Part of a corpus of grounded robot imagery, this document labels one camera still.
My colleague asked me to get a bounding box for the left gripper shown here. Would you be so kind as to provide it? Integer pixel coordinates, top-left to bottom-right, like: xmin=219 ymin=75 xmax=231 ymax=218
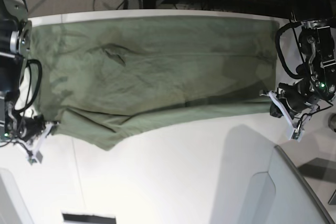
xmin=275 ymin=23 xmax=335 ymax=118

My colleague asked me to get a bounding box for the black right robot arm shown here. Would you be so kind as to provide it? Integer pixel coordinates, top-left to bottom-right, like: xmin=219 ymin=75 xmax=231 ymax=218
xmin=1 ymin=0 xmax=47 ymax=144

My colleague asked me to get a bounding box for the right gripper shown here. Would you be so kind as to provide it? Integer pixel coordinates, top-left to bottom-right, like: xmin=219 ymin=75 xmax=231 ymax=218
xmin=1 ymin=94 xmax=57 ymax=145

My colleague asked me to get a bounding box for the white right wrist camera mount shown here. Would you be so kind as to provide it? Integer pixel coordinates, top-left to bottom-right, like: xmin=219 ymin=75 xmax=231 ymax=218
xmin=27 ymin=121 xmax=59 ymax=165

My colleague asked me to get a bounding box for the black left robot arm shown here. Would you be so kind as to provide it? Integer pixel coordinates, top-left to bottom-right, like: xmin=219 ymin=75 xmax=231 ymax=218
xmin=270 ymin=0 xmax=335 ymax=119

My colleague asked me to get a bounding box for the green t-shirt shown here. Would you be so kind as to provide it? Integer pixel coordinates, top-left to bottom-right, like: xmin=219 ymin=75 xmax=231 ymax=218
xmin=31 ymin=16 xmax=279 ymax=151

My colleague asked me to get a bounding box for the white label with black bar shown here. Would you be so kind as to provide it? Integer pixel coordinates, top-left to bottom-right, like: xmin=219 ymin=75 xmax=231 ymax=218
xmin=61 ymin=211 xmax=117 ymax=224

